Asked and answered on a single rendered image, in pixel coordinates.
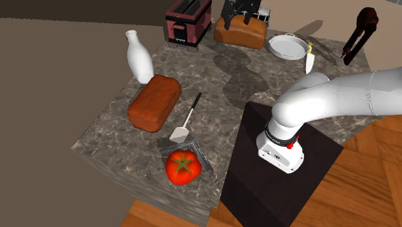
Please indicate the grey square trivet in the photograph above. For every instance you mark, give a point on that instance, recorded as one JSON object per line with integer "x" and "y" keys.
{"x": 198, "y": 147}

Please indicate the brown bread loaf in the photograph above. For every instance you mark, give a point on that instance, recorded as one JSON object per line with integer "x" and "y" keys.
{"x": 241, "y": 33}
{"x": 154, "y": 103}

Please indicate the dark red toaster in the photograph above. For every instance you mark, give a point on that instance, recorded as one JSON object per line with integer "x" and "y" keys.
{"x": 188, "y": 23}

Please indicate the dark red kitchen tool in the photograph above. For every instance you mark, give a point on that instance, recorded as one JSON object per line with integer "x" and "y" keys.
{"x": 358, "y": 34}

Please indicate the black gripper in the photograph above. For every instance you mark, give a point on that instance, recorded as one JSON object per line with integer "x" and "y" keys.
{"x": 243, "y": 5}

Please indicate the dark robot stand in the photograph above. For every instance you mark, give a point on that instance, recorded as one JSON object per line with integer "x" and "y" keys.
{"x": 267, "y": 195}

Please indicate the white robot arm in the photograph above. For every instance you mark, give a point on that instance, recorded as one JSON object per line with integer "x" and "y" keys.
{"x": 326, "y": 94}

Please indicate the white vase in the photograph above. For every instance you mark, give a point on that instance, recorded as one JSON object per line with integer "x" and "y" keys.
{"x": 139, "y": 61}

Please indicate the white round pan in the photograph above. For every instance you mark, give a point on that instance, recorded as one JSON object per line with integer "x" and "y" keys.
{"x": 287, "y": 47}

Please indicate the red tomato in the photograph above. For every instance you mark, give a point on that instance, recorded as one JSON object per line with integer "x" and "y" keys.
{"x": 182, "y": 168}

